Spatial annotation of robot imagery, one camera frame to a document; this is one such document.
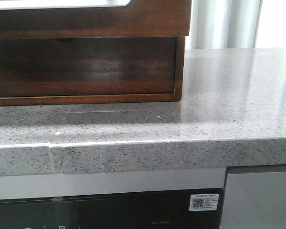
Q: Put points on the wooden drawer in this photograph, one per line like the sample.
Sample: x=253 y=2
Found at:
x=85 y=66
x=139 y=18

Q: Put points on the dark wooden drawer cabinet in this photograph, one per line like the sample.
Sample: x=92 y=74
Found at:
x=178 y=69

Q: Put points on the black built-in appliance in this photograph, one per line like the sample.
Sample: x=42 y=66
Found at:
x=135 y=210

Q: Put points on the white QR code sticker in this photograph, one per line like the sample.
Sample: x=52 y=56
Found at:
x=203 y=202

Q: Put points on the white curtain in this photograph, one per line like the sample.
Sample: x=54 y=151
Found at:
x=218 y=24

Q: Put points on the grey cabinet door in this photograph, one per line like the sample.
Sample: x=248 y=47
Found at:
x=255 y=201

